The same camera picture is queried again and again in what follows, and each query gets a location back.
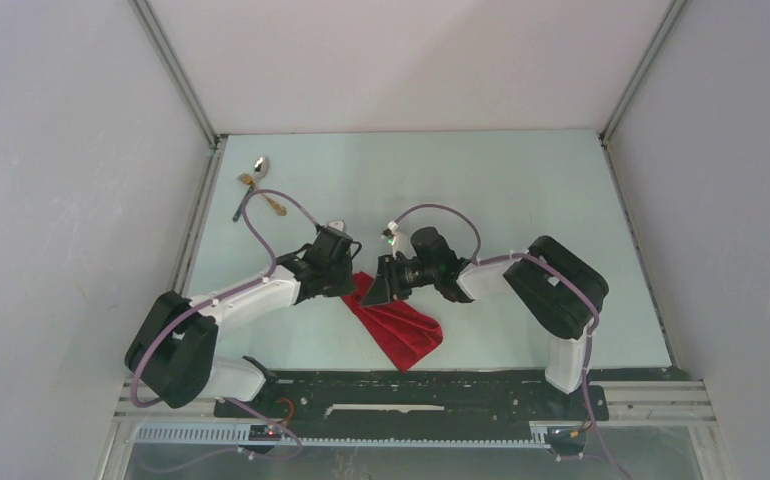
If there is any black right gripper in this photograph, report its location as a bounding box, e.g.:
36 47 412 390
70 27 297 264
362 252 440 305

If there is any red satin napkin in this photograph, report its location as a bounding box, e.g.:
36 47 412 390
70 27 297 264
342 272 444 372

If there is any silver spoon teal handle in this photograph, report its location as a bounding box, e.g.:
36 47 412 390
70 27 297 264
232 156 270 222

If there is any gold fork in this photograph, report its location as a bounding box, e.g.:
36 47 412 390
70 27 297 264
238 174 287 216

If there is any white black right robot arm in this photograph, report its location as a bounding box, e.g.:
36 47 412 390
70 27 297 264
360 227 609 418

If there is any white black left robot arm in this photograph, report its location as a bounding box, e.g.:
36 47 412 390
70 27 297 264
124 221 361 417

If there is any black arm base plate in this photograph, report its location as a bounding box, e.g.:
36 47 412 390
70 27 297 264
246 370 609 440

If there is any white slotted cable duct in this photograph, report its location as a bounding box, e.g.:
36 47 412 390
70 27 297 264
133 422 550 449

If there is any left aluminium frame post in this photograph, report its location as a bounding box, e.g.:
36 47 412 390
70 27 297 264
128 0 220 149

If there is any aluminium frame post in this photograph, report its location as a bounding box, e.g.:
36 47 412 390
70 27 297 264
128 0 220 149
600 0 689 145

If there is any right aluminium frame post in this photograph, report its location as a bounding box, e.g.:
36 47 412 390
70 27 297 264
600 0 689 145

